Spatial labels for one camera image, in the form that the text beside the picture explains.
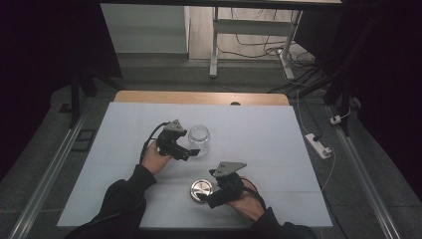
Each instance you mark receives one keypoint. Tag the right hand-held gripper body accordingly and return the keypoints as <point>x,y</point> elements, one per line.
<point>229,187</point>

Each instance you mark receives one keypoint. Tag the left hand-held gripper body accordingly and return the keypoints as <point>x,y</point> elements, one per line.
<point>169,142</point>

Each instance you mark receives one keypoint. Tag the silver metal jar lid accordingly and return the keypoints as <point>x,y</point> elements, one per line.
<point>200,189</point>

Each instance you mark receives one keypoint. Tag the clear glass jar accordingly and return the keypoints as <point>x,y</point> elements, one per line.
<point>199,141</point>

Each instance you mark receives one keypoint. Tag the person's left hand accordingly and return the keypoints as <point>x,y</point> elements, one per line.
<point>156,159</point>

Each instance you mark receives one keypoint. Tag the person's right hand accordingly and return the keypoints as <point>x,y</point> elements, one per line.
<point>249,204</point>

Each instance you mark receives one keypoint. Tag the white table mat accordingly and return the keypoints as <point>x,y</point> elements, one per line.
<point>265,139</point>

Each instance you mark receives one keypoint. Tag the white power strip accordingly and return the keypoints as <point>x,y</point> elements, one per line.
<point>317,145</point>

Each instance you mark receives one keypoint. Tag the black metal stand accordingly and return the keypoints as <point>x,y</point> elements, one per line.
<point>345,99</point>
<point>75,99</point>

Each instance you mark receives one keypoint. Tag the pale grey panel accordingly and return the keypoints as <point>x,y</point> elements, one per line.
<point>146,30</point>

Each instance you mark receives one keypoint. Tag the small white adapter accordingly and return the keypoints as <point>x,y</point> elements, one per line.
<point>335,119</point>

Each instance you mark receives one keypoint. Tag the dark curtain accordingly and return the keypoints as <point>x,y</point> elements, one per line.
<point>391,66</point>
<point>33,66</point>

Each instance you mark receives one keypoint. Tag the black rectangular floor bracket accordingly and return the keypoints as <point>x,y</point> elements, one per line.
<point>79,142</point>

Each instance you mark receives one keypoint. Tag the aluminium floor rail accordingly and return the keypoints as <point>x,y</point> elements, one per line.
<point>363,179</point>
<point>49,176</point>

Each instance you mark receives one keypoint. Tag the white desk frame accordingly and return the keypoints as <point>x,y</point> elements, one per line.
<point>252,27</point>

